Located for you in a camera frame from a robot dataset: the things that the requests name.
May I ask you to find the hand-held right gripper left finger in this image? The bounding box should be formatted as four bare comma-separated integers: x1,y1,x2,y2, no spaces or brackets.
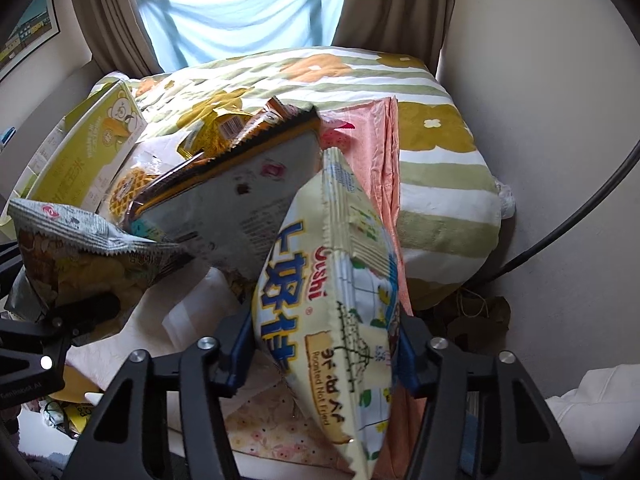
62,305,256,480

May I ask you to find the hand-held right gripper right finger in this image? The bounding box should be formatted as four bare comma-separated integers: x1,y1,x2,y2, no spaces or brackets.
392,310,583,480

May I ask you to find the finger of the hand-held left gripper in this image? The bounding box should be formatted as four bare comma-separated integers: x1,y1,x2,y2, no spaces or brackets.
0,242,23,297
0,294,121,376

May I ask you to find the grey-green potato chip bag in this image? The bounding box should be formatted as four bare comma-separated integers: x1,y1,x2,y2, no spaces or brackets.
7,197,193,321

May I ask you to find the cream noodle snack packet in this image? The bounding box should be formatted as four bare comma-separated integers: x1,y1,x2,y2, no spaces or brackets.
252,147,403,478

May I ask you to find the yellow checked snack packet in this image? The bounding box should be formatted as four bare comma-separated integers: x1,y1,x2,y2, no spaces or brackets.
177,105,251,158

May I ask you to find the white and pink snack packet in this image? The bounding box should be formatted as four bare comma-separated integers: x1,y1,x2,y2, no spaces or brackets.
320,120,356,153

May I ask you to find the yellow paper packet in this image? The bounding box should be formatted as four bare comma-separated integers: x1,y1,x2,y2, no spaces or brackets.
45,365,106,436

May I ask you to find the green and white cardboard box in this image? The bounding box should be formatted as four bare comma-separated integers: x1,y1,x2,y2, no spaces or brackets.
10,80,148,211

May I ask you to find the clear waffle packet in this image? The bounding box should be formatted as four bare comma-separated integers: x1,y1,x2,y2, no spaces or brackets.
107,152,201,221

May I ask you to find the grey snack bag black edge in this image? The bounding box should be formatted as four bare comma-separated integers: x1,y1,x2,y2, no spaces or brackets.
125,107,323,281

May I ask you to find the white plastic bag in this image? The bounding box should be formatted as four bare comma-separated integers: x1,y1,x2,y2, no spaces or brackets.
495,182,516,221

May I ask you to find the green striped floral quilt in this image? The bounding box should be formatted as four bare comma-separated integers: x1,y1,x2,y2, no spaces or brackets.
90,47,503,311

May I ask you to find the white cloth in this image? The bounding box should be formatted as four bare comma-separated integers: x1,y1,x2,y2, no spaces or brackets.
542,365,640,466

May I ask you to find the salmon pink floral blanket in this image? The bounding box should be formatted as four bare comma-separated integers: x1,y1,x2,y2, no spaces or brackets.
65,97,436,480

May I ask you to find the orange snack packet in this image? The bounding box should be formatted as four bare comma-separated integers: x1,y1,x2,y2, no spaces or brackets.
232,96,301,146

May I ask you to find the brown curtain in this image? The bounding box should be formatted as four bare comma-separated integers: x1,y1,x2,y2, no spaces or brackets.
67,0,166,78
330,0,456,71

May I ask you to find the light blue window cloth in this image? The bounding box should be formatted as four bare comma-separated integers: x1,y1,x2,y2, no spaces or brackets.
137,0,351,73

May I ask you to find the black cable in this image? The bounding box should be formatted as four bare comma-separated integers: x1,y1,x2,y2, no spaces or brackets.
480,140,640,286

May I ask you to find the wall poster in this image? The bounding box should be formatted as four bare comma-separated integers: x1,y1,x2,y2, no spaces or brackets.
0,0,61,83

